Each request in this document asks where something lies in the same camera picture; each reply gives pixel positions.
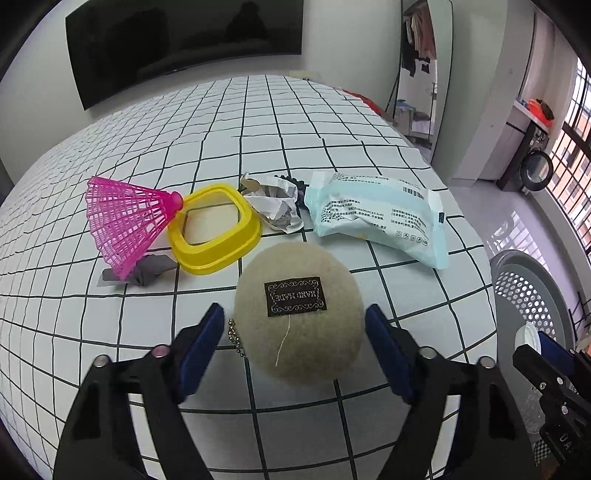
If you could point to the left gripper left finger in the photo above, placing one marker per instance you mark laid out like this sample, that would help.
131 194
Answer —
198 343

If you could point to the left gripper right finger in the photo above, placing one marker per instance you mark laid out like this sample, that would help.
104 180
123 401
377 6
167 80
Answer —
385 341

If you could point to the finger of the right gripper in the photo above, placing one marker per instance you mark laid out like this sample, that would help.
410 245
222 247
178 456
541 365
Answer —
553 352

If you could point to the grey fish tail toy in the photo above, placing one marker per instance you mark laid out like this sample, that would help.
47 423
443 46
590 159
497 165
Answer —
145 272

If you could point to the yellow plastic container frame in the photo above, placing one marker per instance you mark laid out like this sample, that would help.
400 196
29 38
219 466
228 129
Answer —
215 228

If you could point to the beige fluffy plush ball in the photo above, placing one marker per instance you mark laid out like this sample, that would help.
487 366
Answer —
299 314

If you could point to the light blue wipes packet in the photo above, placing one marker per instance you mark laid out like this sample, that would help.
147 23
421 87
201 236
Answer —
383 210

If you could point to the pink plastic shuttlecock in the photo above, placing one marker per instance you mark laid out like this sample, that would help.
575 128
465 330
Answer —
125 219

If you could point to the dark spiky purple toy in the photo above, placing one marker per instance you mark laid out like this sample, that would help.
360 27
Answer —
301 188

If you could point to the grey perforated laundry basket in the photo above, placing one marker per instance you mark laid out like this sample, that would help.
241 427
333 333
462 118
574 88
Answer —
526 293

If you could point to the window security grille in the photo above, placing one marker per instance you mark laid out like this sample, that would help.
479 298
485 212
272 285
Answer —
570 153

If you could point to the front loading washing machine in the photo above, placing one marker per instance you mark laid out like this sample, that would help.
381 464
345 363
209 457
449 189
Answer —
531 167

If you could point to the orange basin on counter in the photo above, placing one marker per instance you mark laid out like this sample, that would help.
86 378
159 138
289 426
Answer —
541 110

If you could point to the standing floor mirror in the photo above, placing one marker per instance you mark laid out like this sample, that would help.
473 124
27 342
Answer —
418 100

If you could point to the black wall television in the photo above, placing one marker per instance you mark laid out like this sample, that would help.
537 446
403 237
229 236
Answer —
114 45

